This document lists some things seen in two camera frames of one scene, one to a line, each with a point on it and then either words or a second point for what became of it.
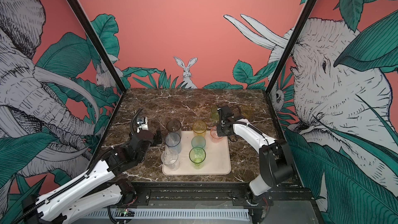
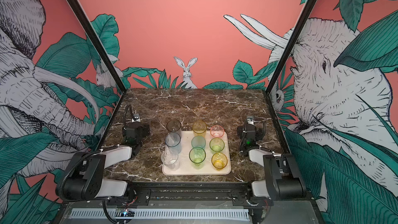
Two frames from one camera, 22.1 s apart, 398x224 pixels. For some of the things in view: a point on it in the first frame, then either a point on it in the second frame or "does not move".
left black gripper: x=155 y=141 → x=144 y=130
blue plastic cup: x=173 y=140 does not move
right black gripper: x=219 y=132 → x=241 y=130
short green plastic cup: x=215 y=113 → x=216 y=144
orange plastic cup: x=199 y=128 does not move
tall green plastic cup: x=197 y=155 does not move
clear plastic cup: x=170 y=158 does not move
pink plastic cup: x=214 y=135 does not move
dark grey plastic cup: x=174 y=125 does not move
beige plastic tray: x=200 y=155 does not move
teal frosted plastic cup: x=198 y=141 does not move
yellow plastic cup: x=246 y=111 → x=219 y=161
